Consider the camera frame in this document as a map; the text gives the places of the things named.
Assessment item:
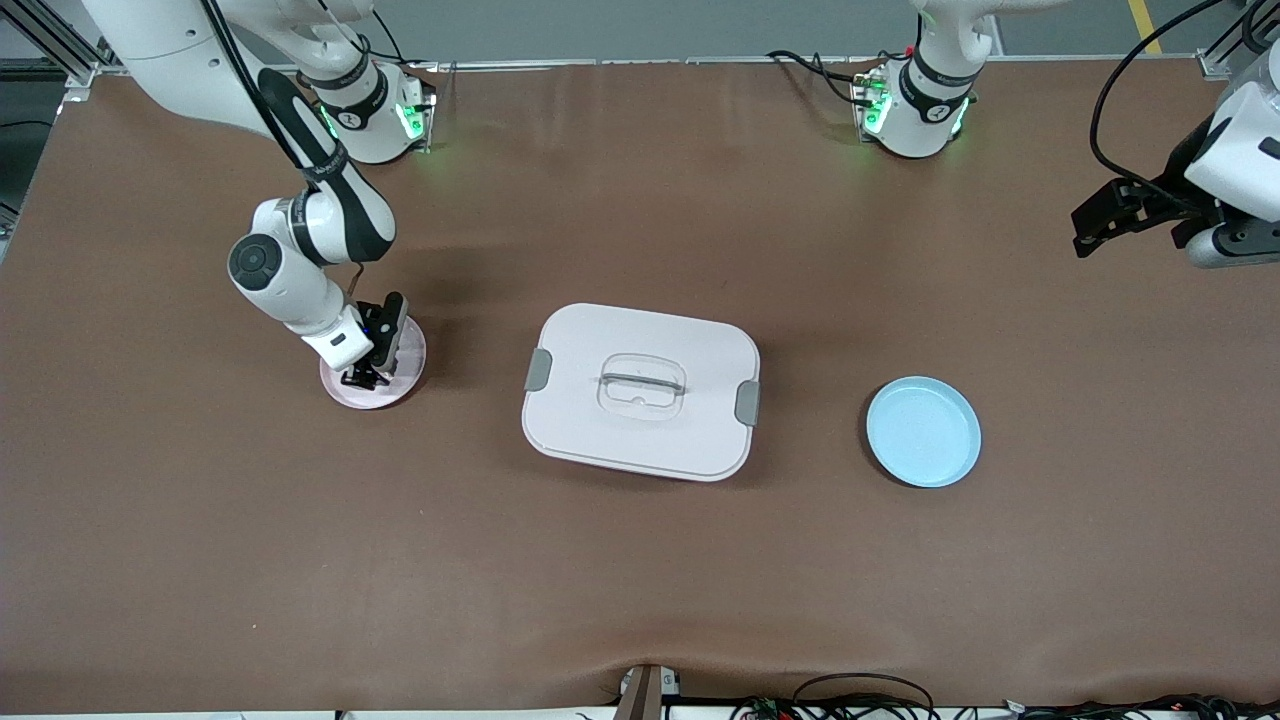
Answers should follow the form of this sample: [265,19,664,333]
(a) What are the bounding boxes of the pink round plate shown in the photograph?
[319,315,428,411]

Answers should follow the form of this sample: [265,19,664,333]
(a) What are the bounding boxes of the pink container with white lid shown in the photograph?
[521,303,761,483]

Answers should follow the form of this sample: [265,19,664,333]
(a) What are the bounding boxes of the light blue round plate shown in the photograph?
[866,376,982,489]

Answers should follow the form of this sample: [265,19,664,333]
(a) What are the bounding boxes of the brown table mat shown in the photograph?
[0,58,1280,716]

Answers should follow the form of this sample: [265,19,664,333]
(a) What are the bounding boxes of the aluminium frame profile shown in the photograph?
[0,0,111,91]
[1198,0,1280,81]

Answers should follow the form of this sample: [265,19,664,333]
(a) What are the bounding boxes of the black base cable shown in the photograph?
[768,50,863,107]

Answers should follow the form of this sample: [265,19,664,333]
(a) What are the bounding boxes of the grey metal table bracket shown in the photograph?
[613,665,681,720]

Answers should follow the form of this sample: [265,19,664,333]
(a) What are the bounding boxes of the black cable bundle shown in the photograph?
[1000,693,1280,720]

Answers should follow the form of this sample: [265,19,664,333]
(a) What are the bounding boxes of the black looped cable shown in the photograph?
[793,672,936,720]

